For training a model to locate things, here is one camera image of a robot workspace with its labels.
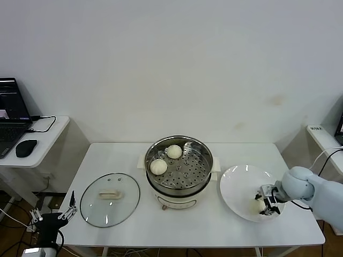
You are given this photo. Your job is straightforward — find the black computer mouse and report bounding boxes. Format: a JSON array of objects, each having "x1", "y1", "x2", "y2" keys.
[{"x1": 14, "y1": 139, "x2": 38, "y2": 158}]

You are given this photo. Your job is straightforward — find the white floor cable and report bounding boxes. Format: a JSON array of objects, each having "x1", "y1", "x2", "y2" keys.
[{"x1": 0, "y1": 206, "x2": 35, "y2": 232}]

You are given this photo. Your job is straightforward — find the black laptop charger cable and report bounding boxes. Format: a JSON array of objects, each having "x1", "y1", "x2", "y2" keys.
[{"x1": 26, "y1": 115, "x2": 56, "y2": 134}]

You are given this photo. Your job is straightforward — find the large white plate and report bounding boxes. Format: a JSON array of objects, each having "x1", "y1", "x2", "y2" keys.
[{"x1": 219, "y1": 164, "x2": 286, "y2": 223}]

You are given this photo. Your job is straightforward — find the white steamed baozi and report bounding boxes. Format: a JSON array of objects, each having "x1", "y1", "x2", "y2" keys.
[
  {"x1": 249, "y1": 199, "x2": 267, "y2": 215},
  {"x1": 149, "y1": 158, "x2": 168, "y2": 176},
  {"x1": 166, "y1": 143, "x2": 183, "y2": 160}
]

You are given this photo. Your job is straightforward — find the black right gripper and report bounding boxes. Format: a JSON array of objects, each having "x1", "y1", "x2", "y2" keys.
[{"x1": 253, "y1": 187, "x2": 285, "y2": 216}]

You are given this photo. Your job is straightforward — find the cream electric cooker base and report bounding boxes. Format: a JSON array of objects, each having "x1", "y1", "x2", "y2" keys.
[{"x1": 146, "y1": 171, "x2": 218, "y2": 211}]

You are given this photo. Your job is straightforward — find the white hanging cable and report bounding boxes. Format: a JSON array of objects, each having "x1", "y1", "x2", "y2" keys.
[{"x1": 307, "y1": 146, "x2": 343, "y2": 171}]

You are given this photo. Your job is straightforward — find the white side table with laptop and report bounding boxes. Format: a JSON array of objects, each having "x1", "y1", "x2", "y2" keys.
[{"x1": 0, "y1": 115, "x2": 91, "y2": 207}]

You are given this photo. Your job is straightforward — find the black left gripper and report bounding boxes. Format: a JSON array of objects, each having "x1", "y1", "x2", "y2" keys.
[{"x1": 29, "y1": 190, "x2": 78, "y2": 246}]

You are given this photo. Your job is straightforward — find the stainless steel steamer basket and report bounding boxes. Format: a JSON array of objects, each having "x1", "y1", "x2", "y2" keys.
[{"x1": 137, "y1": 135, "x2": 221, "y2": 198}]

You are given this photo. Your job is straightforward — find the round glass pot lid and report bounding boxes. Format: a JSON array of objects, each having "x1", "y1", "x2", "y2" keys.
[{"x1": 79, "y1": 172, "x2": 141, "y2": 228}]

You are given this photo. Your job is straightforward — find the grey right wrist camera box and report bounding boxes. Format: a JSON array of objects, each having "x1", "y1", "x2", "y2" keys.
[{"x1": 259, "y1": 184, "x2": 274, "y2": 199}]

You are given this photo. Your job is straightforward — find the black open laptop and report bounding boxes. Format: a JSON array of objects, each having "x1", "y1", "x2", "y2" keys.
[{"x1": 0, "y1": 77, "x2": 33, "y2": 160}]

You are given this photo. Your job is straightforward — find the black power adapter cable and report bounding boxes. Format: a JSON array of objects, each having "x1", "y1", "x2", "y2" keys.
[{"x1": 318, "y1": 148, "x2": 343, "y2": 177}]

